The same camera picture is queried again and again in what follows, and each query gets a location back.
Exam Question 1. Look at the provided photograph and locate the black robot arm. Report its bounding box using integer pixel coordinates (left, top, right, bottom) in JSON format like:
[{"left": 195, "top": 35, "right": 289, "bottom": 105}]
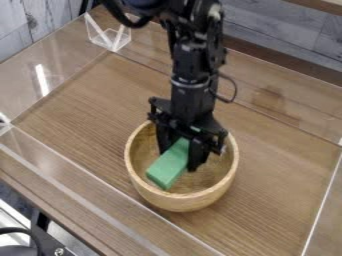
[{"left": 99, "top": 0, "right": 227, "bottom": 171}]

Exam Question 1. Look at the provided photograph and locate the black cable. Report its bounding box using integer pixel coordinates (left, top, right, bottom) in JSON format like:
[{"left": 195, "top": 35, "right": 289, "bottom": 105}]
[{"left": 0, "top": 227, "right": 34, "bottom": 238}]

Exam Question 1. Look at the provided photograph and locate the black table leg bracket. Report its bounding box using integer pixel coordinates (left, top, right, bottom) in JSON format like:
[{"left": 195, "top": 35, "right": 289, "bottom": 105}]
[{"left": 31, "top": 209, "right": 76, "bottom": 256}]

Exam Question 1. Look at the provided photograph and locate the green rectangular stick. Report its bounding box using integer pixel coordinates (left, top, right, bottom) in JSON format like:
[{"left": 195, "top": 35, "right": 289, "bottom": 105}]
[{"left": 146, "top": 138, "right": 190, "bottom": 190}]

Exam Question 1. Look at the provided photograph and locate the wooden bowl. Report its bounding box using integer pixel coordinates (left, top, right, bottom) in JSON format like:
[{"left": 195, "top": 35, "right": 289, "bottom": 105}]
[{"left": 125, "top": 121, "right": 239, "bottom": 212}]

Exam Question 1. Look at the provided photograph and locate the clear acrylic corner bracket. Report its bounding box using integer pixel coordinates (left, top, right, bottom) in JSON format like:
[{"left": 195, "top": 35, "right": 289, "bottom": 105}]
[{"left": 85, "top": 13, "right": 131, "bottom": 52}]

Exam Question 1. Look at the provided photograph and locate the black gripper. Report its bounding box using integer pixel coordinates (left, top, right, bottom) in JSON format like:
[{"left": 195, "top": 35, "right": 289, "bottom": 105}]
[{"left": 149, "top": 78, "right": 229, "bottom": 172}]

